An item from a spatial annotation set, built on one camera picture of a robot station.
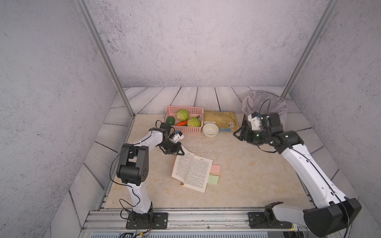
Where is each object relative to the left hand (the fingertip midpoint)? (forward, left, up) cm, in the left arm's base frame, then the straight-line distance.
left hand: (184, 153), depth 91 cm
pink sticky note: (-8, -18, -5) cm, 21 cm away
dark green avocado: (+29, +11, -1) cm, 31 cm away
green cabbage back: (+32, +2, +1) cm, 32 cm away
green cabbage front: (+24, -6, +2) cm, 25 cm away
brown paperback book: (-9, -4, -5) cm, 11 cm away
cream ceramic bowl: (+20, -18, -2) cm, 27 cm away
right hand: (-3, -28, +21) cm, 35 cm away
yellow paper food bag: (+30, -31, -4) cm, 43 cm away
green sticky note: (-15, -16, -4) cm, 22 cm away
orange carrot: (+27, +3, -3) cm, 27 cm away
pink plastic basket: (+39, -6, -2) cm, 40 cm away
